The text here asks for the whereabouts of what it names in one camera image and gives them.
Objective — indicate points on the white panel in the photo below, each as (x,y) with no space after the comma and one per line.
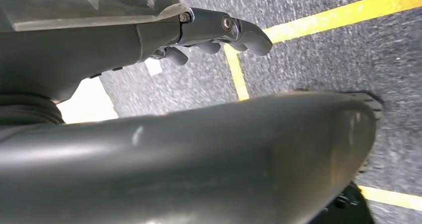
(87,102)

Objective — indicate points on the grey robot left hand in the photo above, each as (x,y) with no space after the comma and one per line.
(197,163)

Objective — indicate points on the yellow floor tape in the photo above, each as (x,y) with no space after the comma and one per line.
(329,16)
(392,197)

